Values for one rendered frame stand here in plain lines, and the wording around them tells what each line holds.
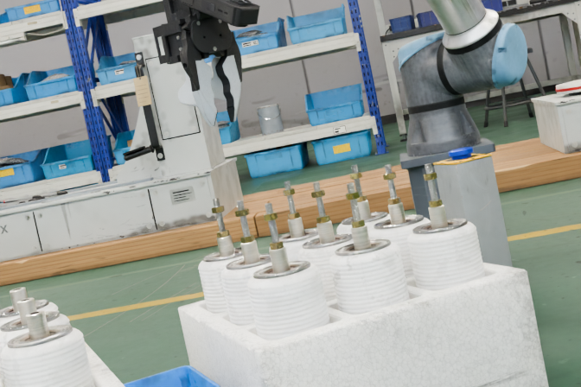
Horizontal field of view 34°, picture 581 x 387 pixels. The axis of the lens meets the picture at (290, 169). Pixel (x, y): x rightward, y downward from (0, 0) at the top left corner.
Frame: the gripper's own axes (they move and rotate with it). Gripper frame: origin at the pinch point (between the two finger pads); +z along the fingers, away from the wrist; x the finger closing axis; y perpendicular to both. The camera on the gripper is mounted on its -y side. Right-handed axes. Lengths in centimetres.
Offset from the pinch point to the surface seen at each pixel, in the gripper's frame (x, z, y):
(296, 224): -15.0, 19.1, 5.4
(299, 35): -356, -37, 309
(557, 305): -62, 46, -9
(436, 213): -15.5, 19.1, -20.7
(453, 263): -13.2, 25.5, -23.6
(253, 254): 0.5, 19.9, -0.5
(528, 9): -502, -25, 229
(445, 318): -7.9, 31.3, -24.6
